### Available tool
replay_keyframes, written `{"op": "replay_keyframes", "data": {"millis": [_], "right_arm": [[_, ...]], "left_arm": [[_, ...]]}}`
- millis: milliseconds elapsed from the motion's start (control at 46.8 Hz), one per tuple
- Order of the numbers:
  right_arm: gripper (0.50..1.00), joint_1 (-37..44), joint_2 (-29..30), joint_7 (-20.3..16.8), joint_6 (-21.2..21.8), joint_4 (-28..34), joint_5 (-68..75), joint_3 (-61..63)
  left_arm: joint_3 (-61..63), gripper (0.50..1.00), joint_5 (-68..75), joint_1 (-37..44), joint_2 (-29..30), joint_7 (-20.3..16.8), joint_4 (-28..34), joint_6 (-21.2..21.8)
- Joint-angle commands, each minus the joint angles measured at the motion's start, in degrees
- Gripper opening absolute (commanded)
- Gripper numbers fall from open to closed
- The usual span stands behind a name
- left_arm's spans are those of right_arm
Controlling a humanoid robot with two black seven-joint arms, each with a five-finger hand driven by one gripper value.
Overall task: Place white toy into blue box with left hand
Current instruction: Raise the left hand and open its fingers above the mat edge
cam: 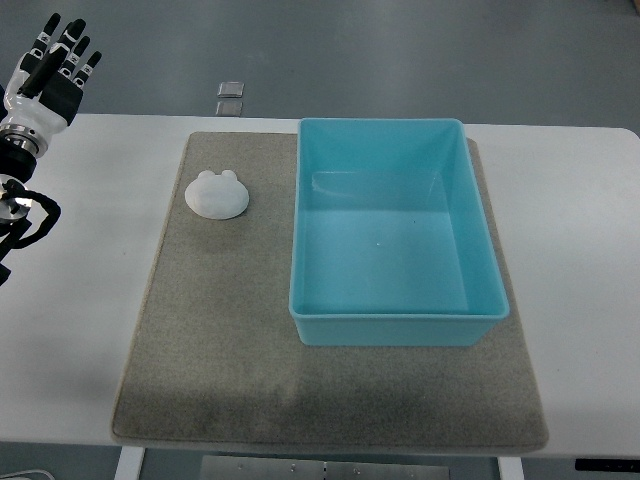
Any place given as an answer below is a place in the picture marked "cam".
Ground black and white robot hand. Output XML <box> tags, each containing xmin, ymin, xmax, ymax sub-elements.
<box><xmin>1</xmin><ymin>13</ymin><xmax>102</xmax><ymax>136</ymax></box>

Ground blue plastic box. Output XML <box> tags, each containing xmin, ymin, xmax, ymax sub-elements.
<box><xmin>289</xmin><ymin>118</ymin><xmax>511</xmax><ymax>347</ymax></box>

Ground lower metal floor plate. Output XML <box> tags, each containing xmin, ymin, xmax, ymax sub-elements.
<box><xmin>215</xmin><ymin>100</ymin><xmax>243</xmax><ymax>117</ymax></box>

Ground metal floor plate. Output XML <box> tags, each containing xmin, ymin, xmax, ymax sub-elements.
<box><xmin>215</xmin><ymin>100</ymin><xmax>243</xmax><ymax>117</ymax></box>
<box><xmin>217</xmin><ymin>81</ymin><xmax>245</xmax><ymax>98</ymax></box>

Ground upper metal floor plate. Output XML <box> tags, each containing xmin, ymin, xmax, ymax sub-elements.
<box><xmin>217</xmin><ymin>81</ymin><xmax>245</xmax><ymax>98</ymax></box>

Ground grey felt mat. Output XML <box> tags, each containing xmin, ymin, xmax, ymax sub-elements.
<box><xmin>111</xmin><ymin>132</ymin><xmax>549</xmax><ymax>455</ymax></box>

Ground left white table leg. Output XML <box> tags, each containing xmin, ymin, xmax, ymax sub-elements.
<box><xmin>114</xmin><ymin>447</ymin><xmax>145</xmax><ymax>480</ymax></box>

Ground white table leg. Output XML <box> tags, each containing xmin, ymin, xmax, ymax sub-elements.
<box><xmin>114</xmin><ymin>447</ymin><xmax>145</xmax><ymax>480</ymax></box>
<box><xmin>497</xmin><ymin>457</ymin><xmax>525</xmax><ymax>480</ymax></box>

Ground metal table crossbar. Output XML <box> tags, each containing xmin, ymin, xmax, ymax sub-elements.
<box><xmin>199</xmin><ymin>455</ymin><xmax>450</xmax><ymax>480</ymax></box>

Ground right white table leg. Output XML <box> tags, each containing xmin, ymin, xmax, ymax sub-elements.
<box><xmin>497</xmin><ymin>457</ymin><xmax>525</xmax><ymax>480</ymax></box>

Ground black table control panel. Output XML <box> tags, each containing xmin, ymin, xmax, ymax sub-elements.
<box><xmin>574</xmin><ymin>458</ymin><xmax>640</xmax><ymax>473</ymax></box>

